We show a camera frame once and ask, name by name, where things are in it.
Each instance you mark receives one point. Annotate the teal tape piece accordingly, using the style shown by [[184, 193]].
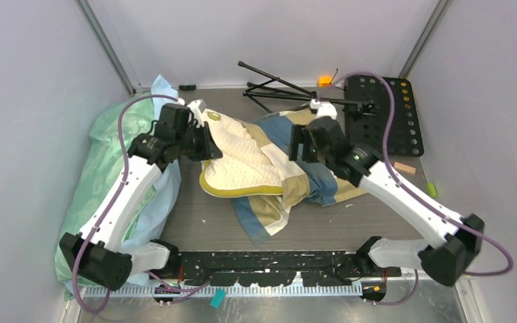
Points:
[[218, 298]]

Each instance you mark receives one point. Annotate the tan wooden block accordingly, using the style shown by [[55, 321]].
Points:
[[404, 168]]

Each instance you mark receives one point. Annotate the small black clip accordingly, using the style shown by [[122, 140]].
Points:
[[187, 88]]

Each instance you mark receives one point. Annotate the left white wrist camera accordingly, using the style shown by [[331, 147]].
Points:
[[197, 107]]

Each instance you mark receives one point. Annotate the orange small block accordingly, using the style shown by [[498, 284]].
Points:
[[325, 81]]

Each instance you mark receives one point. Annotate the light blue pillow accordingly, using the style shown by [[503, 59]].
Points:
[[165, 187]]

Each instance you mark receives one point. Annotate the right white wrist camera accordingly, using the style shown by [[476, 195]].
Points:
[[322, 109]]

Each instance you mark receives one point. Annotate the blue beige checkered pillow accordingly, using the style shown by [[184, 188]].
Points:
[[262, 215]]

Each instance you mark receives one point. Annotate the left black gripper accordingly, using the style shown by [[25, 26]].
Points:
[[209, 149]]

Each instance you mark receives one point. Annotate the black perforated board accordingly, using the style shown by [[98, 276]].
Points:
[[366, 119]]

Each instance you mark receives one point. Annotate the green small block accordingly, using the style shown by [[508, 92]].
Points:
[[431, 190]]

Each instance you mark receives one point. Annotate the aluminium slotted rail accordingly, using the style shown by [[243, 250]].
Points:
[[176, 289]]

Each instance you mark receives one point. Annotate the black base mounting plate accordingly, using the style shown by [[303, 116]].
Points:
[[272, 269]]

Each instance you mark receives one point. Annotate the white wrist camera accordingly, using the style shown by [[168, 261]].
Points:
[[197, 107], [322, 109]]

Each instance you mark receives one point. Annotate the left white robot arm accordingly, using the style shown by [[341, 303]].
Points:
[[95, 250]]

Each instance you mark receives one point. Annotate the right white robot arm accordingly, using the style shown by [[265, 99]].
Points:
[[448, 244]]

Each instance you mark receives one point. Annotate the white quilted pillow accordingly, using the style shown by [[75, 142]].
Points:
[[243, 169]]

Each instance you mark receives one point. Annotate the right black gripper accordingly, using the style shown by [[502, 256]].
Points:
[[299, 134]]

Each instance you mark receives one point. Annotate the black folding tripod stand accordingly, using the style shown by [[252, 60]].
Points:
[[277, 88]]

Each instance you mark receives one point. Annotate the green patterned pillow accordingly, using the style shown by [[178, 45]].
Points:
[[101, 168]]

